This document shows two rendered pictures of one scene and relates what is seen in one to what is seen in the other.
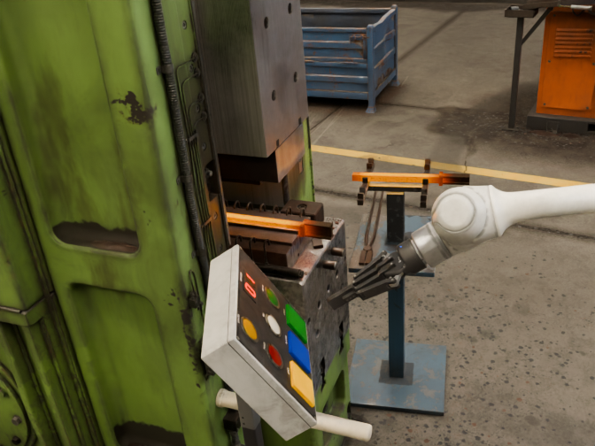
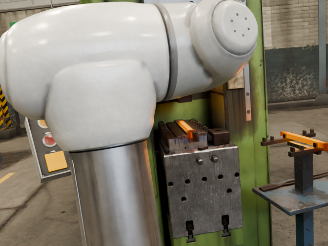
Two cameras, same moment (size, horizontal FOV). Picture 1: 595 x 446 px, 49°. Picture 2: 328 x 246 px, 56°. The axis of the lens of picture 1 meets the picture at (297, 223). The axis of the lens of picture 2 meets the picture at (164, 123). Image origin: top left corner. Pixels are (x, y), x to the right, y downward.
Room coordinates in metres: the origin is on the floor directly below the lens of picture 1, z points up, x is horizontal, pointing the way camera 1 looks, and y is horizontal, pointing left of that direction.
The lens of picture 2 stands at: (0.81, -1.25, 1.35)
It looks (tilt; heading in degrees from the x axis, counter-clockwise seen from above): 11 degrees down; 60
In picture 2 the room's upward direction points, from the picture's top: 6 degrees counter-clockwise
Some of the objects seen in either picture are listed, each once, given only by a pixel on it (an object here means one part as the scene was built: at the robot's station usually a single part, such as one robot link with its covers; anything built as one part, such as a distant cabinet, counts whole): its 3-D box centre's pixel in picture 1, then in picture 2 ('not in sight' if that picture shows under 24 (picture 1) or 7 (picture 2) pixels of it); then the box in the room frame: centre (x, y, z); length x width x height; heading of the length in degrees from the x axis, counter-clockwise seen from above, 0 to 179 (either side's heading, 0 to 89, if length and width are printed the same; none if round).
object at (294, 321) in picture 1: (295, 324); not in sight; (1.22, 0.03, 1.01); 0.07 x 0.05 x 0.07; 1
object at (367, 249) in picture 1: (373, 221); (309, 177); (2.23, -0.30, 0.68); 0.60 x 0.04 x 0.01; 166
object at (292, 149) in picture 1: (223, 146); not in sight; (1.75, 0.19, 1.25); 0.42 x 0.20 x 0.10; 66
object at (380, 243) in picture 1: (396, 242); (303, 192); (2.09, -0.36, 0.67); 0.40 x 0.30 x 0.02; 165
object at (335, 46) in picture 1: (322, 55); not in sight; (5.83, -0.36, 0.36); 1.20 x 0.80 x 0.72; 64
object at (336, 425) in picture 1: (293, 415); not in sight; (1.32, 0.06, 0.62); 0.44 x 0.05 x 0.05; 66
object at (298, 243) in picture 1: (235, 234); (180, 133); (1.75, 0.19, 0.96); 0.42 x 0.20 x 0.09; 66
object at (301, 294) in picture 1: (251, 293); (193, 174); (1.81, 0.18, 0.69); 0.56 x 0.38 x 0.45; 66
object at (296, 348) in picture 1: (297, 352); not in sight; (1.12, 0.03, 1.01); 0.07 x 0.05 x 0.07; 1
